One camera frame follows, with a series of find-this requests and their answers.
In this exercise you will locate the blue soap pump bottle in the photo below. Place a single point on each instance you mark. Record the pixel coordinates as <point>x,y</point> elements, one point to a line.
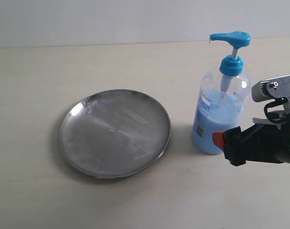
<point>223,93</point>

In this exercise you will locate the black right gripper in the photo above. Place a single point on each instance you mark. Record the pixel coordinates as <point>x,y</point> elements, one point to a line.
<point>265,142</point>

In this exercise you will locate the round stainless steel plate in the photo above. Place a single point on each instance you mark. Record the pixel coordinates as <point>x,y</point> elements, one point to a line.
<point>114,134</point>

